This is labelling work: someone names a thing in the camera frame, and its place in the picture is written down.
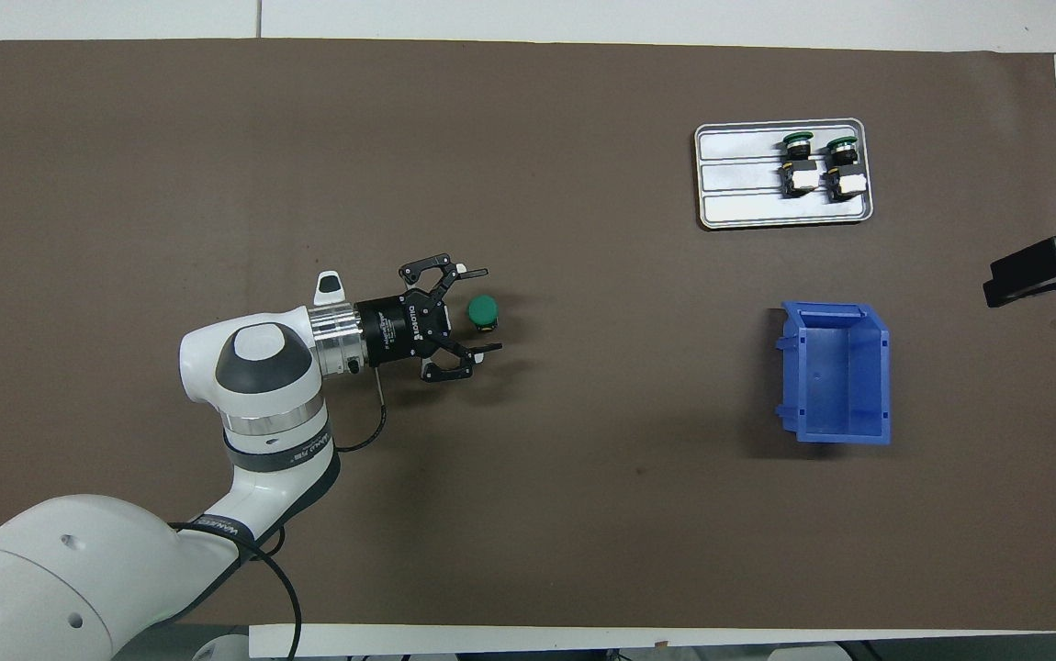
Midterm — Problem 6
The brown table mat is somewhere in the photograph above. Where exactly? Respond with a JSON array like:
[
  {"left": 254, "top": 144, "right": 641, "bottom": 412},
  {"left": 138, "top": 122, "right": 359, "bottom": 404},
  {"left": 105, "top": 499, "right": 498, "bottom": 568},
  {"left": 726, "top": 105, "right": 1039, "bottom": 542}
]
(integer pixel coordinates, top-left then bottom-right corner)
[{"left": 0, "top": 39, "right": 1056, "bottom": 633}]

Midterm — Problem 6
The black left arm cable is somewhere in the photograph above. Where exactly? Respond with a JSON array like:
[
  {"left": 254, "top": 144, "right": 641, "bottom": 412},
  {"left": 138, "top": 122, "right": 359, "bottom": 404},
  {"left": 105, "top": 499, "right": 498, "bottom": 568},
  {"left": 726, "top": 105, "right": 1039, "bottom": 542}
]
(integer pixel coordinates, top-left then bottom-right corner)
[{"left": 170, "top": 375, "right": 388, "bottom": 661}]

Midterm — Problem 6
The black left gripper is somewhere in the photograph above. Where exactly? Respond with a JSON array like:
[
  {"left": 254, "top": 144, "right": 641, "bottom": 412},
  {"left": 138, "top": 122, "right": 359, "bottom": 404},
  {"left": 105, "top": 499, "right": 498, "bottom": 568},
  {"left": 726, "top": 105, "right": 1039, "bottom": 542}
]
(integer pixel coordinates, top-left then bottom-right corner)
[{"left": 355, "top": 251, "right": 503, "bottom": 384}]

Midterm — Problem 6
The blue plastic bin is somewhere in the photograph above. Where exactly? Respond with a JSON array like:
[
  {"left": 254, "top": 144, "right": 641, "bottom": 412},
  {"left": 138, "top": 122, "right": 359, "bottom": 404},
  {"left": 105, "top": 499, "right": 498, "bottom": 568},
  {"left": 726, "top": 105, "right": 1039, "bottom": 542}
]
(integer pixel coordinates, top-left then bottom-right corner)
[{"left": 774, "top": 300, "right": 893, "bottom": 446}]

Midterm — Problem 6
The grey metal tray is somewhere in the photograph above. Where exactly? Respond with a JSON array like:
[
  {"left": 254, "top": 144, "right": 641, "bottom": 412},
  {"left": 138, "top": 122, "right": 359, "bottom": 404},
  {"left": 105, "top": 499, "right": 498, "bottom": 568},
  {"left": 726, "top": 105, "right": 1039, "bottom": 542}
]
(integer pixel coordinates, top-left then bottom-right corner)
[{"left": 694, "top": 118, "right": 875, "bottom": 230}]

